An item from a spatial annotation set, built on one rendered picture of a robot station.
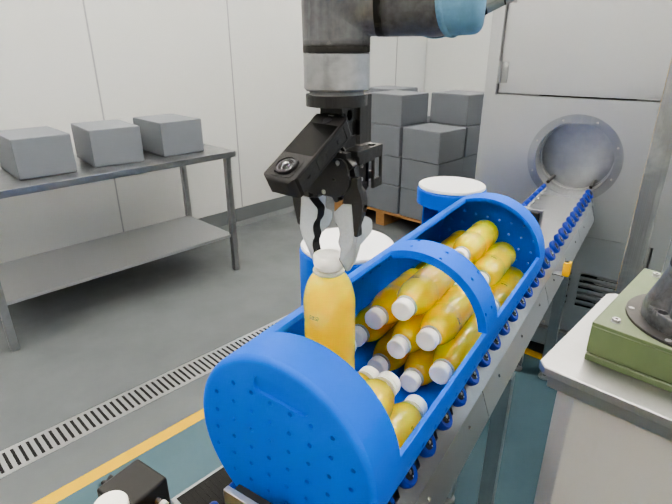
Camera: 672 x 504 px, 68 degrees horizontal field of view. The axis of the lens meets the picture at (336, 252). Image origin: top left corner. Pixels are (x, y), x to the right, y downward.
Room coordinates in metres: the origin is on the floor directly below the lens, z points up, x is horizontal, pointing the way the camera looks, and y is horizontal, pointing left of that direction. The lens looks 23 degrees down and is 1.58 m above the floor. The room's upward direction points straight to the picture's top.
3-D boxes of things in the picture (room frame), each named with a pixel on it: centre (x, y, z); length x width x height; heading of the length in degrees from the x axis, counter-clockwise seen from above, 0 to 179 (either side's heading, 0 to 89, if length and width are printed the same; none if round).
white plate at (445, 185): (2.05, -0.49, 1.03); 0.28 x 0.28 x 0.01
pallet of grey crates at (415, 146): (4.75, -0.69, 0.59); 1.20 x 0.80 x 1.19; 46
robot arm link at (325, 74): (0.60, 0.00, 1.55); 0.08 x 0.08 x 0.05
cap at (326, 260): (0.58, 0.01, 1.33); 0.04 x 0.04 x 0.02
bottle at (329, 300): (0.58, 0.01, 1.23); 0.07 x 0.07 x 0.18
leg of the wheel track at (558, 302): (2.12, -1.07, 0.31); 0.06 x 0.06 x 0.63; 57
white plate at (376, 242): (1.38, -0.03, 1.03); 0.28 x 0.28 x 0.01
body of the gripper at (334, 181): (0.60, -0.01, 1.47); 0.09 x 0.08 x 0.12; 147
